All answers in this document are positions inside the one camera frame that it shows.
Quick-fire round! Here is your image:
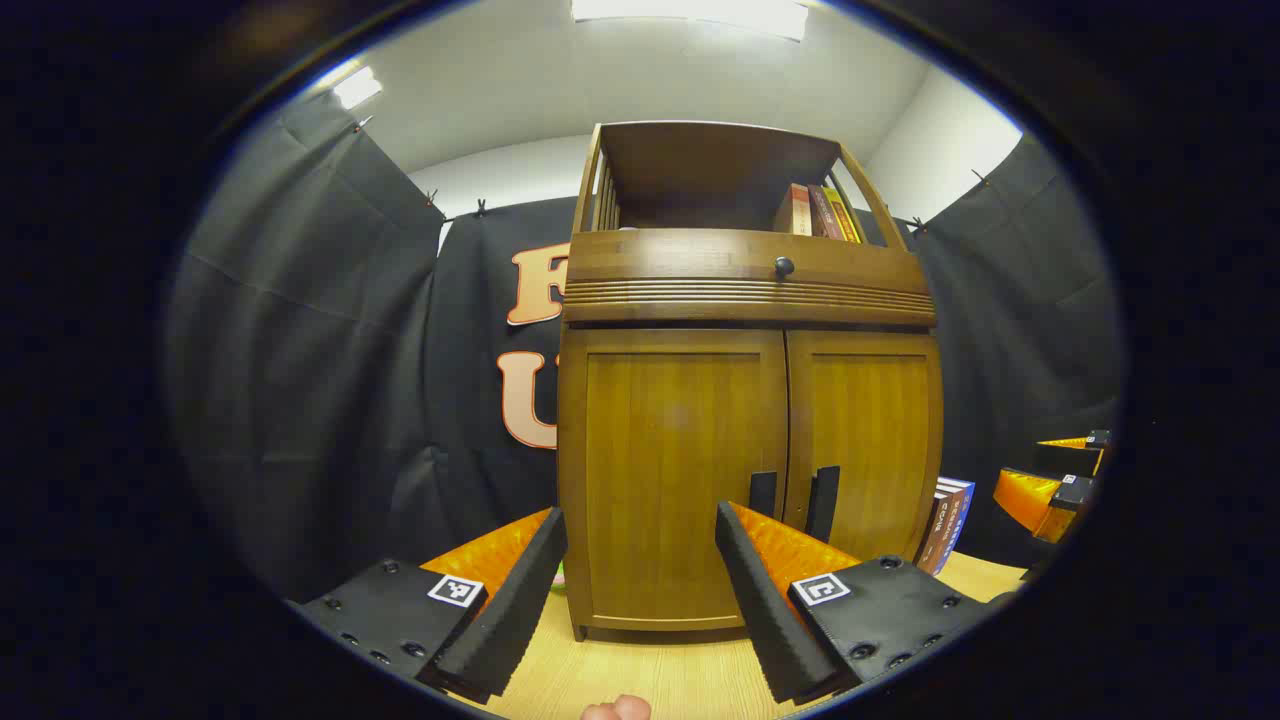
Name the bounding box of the brown book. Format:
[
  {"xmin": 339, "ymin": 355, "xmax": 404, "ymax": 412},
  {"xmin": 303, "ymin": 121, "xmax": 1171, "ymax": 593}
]
[{"xmin": 915, "ymin": 483, "xmax": 959, "ymax": 576}]

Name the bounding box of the wooden shoe cabinet door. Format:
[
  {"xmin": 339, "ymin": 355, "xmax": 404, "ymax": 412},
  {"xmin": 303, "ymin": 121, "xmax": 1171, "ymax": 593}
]
[
  {"xmin": 785, "ymin": 328, "xmax": 944, "ymax": 566},
  {"xmin": 562, "ymin": 328, "xmax": 789, "ymax": 629}
]

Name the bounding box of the wooden double-door shoe cabinet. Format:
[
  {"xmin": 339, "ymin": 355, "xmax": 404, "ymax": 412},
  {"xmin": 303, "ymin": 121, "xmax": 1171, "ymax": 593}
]
[{"xmin": 556, "ymin": 120, "xmax": 944, "ymax": 643}]

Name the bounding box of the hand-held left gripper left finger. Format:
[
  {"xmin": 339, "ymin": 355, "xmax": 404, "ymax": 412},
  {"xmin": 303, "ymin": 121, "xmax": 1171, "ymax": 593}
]
[{"xmin": 288, "ymin": 507, "xmax": 569, "ymax": 704}]

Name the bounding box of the wooden drawer with black knob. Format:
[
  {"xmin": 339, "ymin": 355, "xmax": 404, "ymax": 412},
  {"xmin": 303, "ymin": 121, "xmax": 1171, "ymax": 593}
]
[{"xmin": 563, "ymin": 228, "xmax": 938, "ymax": 326}]

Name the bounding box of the black backdrop cloth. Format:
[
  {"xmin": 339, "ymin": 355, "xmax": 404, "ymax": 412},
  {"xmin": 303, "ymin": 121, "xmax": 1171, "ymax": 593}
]
[{"xmin": 165, "ymin": 90, "xmax": 1126, "ymax": 601}]

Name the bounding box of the ceiling light panel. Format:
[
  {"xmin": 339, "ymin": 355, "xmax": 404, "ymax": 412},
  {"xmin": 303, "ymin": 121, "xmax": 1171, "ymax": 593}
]
[
  {"xmin": 570, "ymin": 0, "xmax": 809, "ymax": 41},
  {"xmin": 333, "ymin": 66, "xmax": 383, "ymax": 109}
]

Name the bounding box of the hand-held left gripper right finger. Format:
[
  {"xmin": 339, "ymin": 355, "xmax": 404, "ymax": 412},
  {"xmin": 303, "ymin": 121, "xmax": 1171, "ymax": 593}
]
[{"xmin": 715, "ymin": 500, "xmax": 991, "ymax": 706}]

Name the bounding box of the dark red book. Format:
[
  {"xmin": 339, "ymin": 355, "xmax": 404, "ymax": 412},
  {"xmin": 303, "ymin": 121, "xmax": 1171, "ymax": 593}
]
[{"xmin": 808, "ymin": 185, "xmax": 846, "ymax": 241}]

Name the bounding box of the yellow book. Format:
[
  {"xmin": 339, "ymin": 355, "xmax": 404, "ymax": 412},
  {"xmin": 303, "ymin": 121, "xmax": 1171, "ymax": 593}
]
[{"xmin": 825, "ymin": 185, "xmax": 863, "ymax": 244}]

